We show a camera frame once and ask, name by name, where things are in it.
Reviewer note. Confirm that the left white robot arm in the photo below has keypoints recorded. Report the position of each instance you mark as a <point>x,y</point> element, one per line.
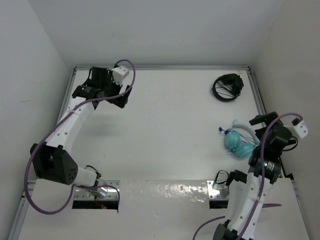
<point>52,159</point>

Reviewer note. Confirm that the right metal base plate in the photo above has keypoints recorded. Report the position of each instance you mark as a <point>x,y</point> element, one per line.
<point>217,191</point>

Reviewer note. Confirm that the blue earphones with thin cable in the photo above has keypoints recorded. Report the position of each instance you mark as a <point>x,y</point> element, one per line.
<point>234,139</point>

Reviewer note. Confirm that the metal base plate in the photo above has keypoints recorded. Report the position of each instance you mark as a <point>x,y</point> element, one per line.
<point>106,190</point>
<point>217,191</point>

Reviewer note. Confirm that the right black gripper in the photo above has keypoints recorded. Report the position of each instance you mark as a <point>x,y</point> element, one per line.
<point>266,118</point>

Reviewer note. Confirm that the aluminium table frame rail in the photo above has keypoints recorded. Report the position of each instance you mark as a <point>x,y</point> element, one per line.
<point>162,147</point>

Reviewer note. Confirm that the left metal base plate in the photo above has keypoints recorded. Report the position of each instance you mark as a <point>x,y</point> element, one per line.
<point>106,190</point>

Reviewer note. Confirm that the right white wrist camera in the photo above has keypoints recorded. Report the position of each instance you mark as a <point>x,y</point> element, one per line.
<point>298,128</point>

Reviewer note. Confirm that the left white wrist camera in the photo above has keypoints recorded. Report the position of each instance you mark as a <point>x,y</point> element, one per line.
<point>119,74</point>

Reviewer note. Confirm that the teal over-ear headphones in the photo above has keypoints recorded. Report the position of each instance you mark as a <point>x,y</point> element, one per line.
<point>244,150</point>

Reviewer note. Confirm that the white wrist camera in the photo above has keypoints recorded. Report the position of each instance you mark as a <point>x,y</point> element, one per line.
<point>298,128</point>
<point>119,74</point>

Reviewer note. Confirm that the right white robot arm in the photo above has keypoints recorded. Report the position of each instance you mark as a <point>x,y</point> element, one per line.
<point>248,191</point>

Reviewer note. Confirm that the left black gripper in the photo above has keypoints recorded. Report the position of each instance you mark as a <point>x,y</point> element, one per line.
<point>118,101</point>

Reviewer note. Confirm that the black headphones with coiled cable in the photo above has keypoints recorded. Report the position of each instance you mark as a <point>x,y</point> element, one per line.
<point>228,87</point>

